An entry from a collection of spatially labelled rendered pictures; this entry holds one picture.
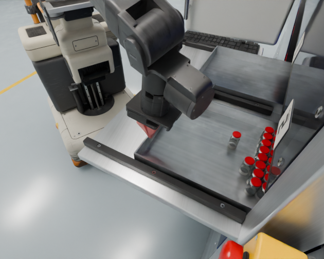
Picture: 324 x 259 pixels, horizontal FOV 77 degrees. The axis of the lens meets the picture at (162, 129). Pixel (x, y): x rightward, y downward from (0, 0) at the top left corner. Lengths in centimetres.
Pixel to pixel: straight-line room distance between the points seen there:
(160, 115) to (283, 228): 26
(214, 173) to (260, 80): 43
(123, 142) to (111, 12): 33
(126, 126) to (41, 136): 144
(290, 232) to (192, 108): 20
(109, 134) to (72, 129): 94
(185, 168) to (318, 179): 31
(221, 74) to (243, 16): 50
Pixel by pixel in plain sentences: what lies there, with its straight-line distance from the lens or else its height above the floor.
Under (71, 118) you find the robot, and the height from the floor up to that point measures 28.
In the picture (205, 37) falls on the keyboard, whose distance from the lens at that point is 120.
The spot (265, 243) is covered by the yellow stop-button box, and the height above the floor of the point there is 103.
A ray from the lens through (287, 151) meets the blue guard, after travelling 34.
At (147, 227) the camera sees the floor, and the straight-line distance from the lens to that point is 135.
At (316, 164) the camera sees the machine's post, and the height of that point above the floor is 114.
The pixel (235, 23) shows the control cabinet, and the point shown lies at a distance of 124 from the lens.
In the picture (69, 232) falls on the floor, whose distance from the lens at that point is 145.
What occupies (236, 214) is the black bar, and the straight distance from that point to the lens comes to 44.
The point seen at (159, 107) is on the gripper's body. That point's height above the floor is 104.
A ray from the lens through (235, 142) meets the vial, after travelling 52.
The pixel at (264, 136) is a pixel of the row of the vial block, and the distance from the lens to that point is 54.
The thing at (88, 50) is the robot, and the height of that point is 80.
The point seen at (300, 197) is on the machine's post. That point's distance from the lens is 26.
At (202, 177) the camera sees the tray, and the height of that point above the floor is 88.
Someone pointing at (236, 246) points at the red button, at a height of 101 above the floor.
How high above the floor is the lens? 129
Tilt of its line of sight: 48 degrees down
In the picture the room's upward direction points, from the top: straight up
